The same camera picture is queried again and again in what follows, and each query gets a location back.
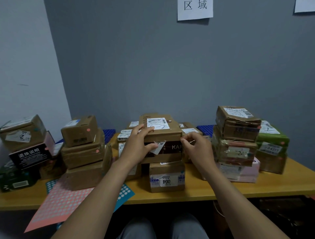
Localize small tall box white labels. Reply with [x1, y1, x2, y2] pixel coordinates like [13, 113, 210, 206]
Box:
[118, 141, 142, 180]

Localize box with black KARRIE band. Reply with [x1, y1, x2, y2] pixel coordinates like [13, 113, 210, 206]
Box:
[139, 114, 183, 164]

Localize black and pink box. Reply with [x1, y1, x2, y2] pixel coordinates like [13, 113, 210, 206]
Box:
[9, 131, 56, 170]

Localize teal sticker sheet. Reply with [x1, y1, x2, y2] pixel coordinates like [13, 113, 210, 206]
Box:
[45, 179, 135, 231]

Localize person's right hand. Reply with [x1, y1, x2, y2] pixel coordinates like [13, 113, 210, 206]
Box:
[180, 132, 217, 173]

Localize pink dot sticker sheet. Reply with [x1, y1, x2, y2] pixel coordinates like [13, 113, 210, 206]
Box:
[24, 177, 95, 233]

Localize pile of brown parcels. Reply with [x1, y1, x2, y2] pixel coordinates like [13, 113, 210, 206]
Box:
[117, 120, 203, 163]

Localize box with 004 label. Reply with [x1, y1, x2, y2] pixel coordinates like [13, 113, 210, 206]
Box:
[149, 170, 185, 193]

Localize large pink box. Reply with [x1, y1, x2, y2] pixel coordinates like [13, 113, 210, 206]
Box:
[201, 157, 261, 184]

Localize dark green box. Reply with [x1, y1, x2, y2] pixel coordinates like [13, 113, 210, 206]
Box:
[0, 160, 40, 192]

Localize taped box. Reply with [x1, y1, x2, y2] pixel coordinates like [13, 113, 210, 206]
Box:
[212, 125, 258, 167]

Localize white paper on wall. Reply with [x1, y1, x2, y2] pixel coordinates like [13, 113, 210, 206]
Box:
[294, 0, 315, 13]
[177, 0, 214, 21]

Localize light green parcel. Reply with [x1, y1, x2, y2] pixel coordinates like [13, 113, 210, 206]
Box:
[256, 120, 290, 156]

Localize person's left hand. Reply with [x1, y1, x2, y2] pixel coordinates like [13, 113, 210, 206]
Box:
[119, 124, 159, 168]

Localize box of stack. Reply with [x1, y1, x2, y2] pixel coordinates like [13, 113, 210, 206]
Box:
[64, 144, 113, 191]
[61, 115, 98, 148]
[216, 106, 262, 143]
[61, 128, 106, 170]

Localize blue plastic grid pallet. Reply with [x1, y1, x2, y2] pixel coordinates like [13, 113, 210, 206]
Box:
[55, 129, 116, 144]
[196, 125, 215, 138]

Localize person's grey trousers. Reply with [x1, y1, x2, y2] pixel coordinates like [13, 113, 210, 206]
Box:
[118, 214, 210, 239]

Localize person's left forearm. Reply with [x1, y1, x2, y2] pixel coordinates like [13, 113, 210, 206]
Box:
[52, 160, 138, 239]

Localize person's right forearm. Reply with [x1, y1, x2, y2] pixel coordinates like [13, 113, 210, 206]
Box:
[204, 167, 290, 239]

